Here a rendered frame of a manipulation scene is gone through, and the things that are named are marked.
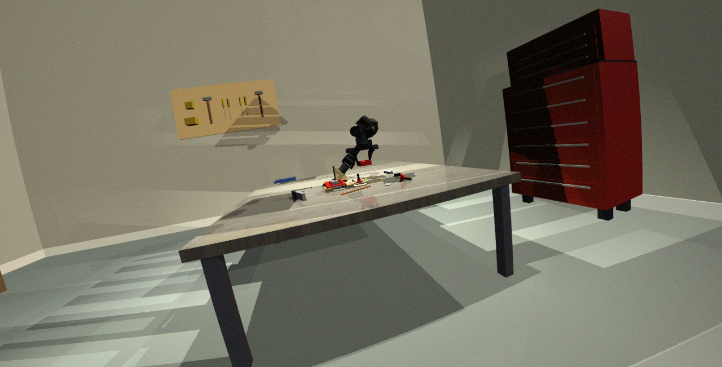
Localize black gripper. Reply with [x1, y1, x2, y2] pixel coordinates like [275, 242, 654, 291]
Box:
[346, 136, 378, 164]

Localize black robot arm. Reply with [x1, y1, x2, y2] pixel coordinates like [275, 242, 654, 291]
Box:
[338, 115, 378, 174]

